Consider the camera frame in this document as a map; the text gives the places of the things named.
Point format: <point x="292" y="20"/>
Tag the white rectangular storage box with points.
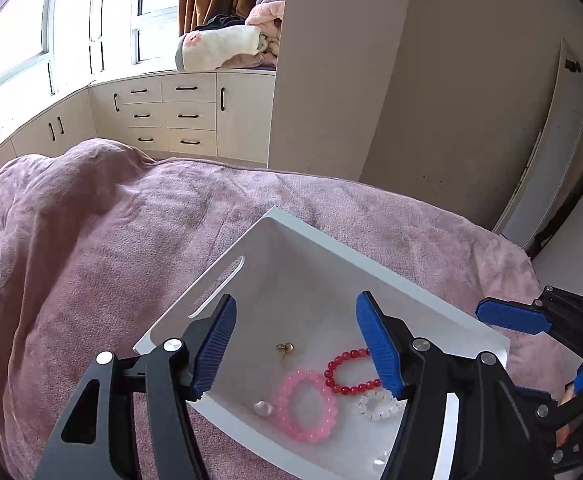
<point x="281" y="270"/>

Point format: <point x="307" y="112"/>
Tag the rolled floral white blanket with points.
<point x="221" y="47"/>

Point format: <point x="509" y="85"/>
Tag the dark folded clothing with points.
<point x="219" y="22"/>

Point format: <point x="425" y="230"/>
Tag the small shiny heart earring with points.
<point x="285" y="347"/>

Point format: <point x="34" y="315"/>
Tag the white room door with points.
<point x="551" y="150"/>

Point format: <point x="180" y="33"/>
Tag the cream window seat cabinet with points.
<point x="171" y="110"/>

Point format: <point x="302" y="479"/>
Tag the pink plush blanket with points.
<point x="266" y="27"/>

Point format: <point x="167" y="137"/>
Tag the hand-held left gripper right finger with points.
<point x="379" y="345"/>

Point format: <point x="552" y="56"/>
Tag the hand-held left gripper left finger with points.
<point x="216" y="345"/>

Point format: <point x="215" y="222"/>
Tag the mauve pink bed blanket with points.
<point x="96" y="260"/>

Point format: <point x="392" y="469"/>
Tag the white pearl bead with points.
<point x="263" y="408"/>

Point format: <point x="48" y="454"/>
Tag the large bay window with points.
<point x="46" y="20"/>

